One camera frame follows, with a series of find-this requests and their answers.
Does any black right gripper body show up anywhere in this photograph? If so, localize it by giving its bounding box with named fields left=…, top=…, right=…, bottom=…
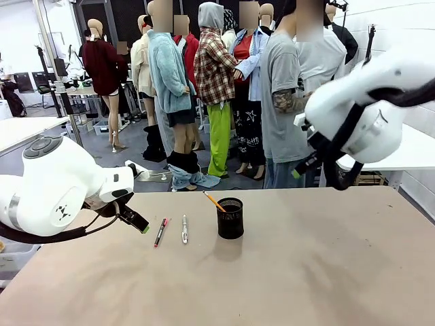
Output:
left=302, top=117, right=332, bottom=173

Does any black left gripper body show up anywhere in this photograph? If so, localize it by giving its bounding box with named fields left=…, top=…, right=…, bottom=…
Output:
left=83, top=192, right=139, bottom=225

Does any tattooed forearm of person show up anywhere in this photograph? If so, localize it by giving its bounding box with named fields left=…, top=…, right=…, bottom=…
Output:
left=272, top=88, right=312, bottom=115

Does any black mesh pen holder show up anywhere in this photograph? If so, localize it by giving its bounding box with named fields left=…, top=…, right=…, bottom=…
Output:
left=216, top=197, right=245, bottom=240

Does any red and black marker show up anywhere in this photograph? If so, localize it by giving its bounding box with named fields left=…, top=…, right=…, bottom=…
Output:
left=153, top=217, right=169, bottom=249

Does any person in grey t-shirt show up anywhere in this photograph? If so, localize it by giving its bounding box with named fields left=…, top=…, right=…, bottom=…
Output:
left=259, top=0, right=327, bottom=189

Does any yellow pencil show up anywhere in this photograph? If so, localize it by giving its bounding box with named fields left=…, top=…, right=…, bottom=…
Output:
left=202, top=190, right=227, bottom=213

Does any white workbench table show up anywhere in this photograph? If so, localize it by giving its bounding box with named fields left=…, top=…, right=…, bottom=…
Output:
left=335, top=122, right=435, bottom=192

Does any grey storage crate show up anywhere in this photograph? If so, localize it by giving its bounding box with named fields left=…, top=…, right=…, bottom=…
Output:
left=92, top=120, right=111, bottom=137

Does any person in white shirt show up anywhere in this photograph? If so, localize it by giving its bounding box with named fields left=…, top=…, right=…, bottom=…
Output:
left=294, top=0, right=348, bottom=92

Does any mannequin in blue shirt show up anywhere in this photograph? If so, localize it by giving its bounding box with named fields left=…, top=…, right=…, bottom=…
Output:
left=229, top=1, right=273, bottom=181

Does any black light stand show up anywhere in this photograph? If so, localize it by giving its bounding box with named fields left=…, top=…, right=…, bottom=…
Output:
left=362, top=22, right=379, bottom=67

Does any white side table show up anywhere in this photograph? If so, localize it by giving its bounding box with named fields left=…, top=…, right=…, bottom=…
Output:
left=0, top=115, right=71, bottom=154

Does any mannequin in plaid shirt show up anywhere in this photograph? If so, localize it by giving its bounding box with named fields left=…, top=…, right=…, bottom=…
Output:
left=192, top=1, right=239, bottom=179

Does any mannequin in blue fleece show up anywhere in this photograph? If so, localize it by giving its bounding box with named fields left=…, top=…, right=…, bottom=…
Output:
left=146, top=0, right=202, bottom=192

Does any mannequin in cream jacket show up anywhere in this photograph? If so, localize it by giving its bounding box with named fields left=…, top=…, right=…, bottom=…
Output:
left=130, top=14, right=158, bottom=160

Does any mannequin in maroon sweater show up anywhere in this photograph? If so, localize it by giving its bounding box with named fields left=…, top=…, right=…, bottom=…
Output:
left=81, top=18, right=129, bottom=154

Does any mannequin in red jacket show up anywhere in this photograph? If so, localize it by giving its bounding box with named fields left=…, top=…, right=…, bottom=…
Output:
left=173, top=15, right=205, bottom=152

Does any black office chair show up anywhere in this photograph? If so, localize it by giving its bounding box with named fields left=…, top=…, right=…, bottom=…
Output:
left=12, top=71, right=35, bottom=94

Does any black tripod stand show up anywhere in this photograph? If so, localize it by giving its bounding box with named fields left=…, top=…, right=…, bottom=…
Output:
left=33, top=43, right=64, bottom=118

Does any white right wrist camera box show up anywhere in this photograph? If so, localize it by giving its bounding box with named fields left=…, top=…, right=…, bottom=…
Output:
left=293, top=113, right=317, bottom=132

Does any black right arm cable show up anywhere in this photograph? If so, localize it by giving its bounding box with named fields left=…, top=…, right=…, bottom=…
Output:
left=321, top=79, right=435, bottom=192

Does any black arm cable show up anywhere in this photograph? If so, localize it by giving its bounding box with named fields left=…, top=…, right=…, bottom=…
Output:
left=0, top=202, right=124, bottom=245
left=321, top=79, right=435, bottom=192

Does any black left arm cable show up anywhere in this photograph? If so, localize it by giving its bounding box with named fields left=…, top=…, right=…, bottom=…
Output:
left=0, top=202, right=124, bottom=245

